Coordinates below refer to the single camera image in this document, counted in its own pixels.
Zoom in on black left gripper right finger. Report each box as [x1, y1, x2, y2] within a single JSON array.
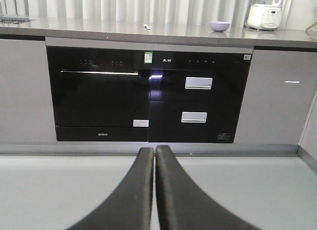
[[156, 145, 256, 230]]

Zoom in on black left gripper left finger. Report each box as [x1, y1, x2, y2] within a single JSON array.
[[69, 147, 154, 230]]

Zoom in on white pleated curtain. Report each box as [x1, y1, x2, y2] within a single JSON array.
[[0, 0, 317, 31]]

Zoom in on lilac plastic bowl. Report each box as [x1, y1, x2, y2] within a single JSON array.
[[210, 21, 231, 32]]

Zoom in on white rice cooker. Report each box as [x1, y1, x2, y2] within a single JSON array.
[[245, 0, 284, 31]]

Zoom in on black built-in dishwasher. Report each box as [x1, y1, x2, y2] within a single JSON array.
[[47, 46, 152, 141]]

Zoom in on black drawer sterilizer cabinet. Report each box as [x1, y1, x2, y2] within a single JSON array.
[[148, 51, 251, 143]]

